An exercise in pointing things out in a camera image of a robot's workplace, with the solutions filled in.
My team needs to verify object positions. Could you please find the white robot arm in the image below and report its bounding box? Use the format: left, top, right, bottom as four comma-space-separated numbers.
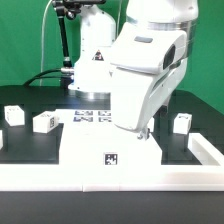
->
69, 0, 199, 139

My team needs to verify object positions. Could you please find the white sheet with tags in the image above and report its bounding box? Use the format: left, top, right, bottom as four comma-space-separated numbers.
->
56, 109, 112, 123

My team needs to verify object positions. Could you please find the white square tabletop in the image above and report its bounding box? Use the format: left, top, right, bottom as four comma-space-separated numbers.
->
60, 122, 162, 168

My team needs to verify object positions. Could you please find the black cable bundle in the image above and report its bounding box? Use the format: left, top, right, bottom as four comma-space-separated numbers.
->
23, 68, 74, 87

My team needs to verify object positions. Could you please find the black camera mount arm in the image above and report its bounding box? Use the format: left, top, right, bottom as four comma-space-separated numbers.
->
51, 0, 107, 78

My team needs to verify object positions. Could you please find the white boundary wall frame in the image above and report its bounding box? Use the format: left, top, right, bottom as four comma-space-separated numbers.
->
0, 133, 224, 192

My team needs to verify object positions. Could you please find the white cable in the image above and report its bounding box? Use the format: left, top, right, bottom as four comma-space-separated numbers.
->
39, 0, 54, 87

